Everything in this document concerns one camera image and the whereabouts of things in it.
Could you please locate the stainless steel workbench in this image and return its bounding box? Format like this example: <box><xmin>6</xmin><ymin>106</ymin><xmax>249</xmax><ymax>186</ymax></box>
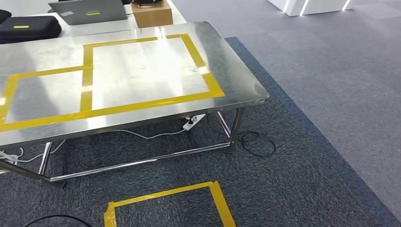
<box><xmin>0</xmin><ymin>21</ymin><xmax>270</xmax><ymax>189</ymax></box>

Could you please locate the yellow tape on workbench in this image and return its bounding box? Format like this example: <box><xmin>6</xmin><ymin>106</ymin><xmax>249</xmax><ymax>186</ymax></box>
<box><xmin>0</xmin><ymin>33</ymin><xmax>226</xmax><ymax>133</ymax></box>

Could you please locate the white power strip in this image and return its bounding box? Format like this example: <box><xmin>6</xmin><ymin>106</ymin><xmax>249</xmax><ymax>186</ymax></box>
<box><xmin>183</xmin><ymin>113</ymin><xmax>207</xmax><ymax>132</ymax></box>

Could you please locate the brown cardboard box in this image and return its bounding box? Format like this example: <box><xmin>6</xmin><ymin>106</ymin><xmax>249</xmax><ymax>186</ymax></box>
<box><xmin>131</xmin><ymin>0</ymin><xmax>174</xmax><ymax>29</ymax></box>

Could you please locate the grey laptop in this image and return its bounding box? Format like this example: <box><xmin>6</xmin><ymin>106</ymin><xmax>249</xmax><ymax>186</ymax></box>
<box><xmin>48</xmin><ymin>0</ymin><xmax>129</xmax><ymax>26</ymax></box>

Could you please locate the white display plinth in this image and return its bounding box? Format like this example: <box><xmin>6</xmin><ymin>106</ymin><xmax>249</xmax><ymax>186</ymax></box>
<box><xmin>268</xmin><ymin>0</ymin><xmax>357</xmax><ymax>17</ymax></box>

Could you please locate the black zip case yellow label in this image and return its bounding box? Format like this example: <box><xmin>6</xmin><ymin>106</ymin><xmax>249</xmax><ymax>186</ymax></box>
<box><xmin>0</xmin><ymin>16</ymin><xmax>62</xmax><ymax>45</ymax></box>

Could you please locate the black rounded case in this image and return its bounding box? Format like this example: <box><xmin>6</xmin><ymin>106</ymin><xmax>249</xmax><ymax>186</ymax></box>
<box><xmin>0</xmin><ymin>9</ymin><xmax>12</xmax><ymax>25</ymax></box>

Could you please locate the white power cable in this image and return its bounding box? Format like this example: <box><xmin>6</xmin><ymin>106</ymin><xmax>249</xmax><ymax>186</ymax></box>
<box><xmin>0</xmin><ymin>139</ymin><xmax>67</xmax><ymax>165</ymax></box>
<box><xmin>114</xmin><ymin>127</ymin><xmax>188</xmax><ymax>140</ymax></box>

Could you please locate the black power cable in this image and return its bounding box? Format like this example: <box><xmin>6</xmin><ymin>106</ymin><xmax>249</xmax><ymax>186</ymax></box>
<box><xmin>206</xmin><ymin>113</ymin><xmax>277</xmax><ymax>158</ymax></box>

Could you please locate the black robot tether cable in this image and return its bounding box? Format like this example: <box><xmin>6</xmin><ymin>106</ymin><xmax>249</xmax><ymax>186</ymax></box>
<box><xmin>22</xmin><ymin>214</ymin><xmax>93</xmax><ymax>227</ymax></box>

